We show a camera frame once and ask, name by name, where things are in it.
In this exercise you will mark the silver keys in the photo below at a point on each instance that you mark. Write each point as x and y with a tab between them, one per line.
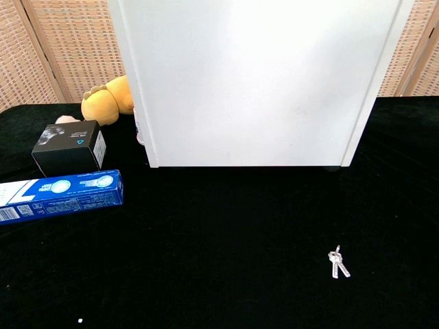
332	255

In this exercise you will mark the black tablecloth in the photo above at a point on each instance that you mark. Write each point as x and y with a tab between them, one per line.
219	240

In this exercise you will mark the white bottle with print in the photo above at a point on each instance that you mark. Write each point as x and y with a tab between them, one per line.
139	137

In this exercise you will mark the white cabinet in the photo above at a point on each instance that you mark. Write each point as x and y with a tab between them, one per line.
257	85

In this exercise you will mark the yellow plush toy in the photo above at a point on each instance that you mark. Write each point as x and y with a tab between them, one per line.
99	106

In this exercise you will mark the blue toothpaste box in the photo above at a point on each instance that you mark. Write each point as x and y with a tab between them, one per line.
68	198

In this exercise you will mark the black product box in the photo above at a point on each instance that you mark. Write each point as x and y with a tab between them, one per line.
65	150

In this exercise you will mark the small beige plush toy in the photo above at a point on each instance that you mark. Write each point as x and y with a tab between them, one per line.
65	119

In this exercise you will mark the woven bamboo folding screen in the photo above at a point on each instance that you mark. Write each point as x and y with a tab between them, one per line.
79	51
425	68

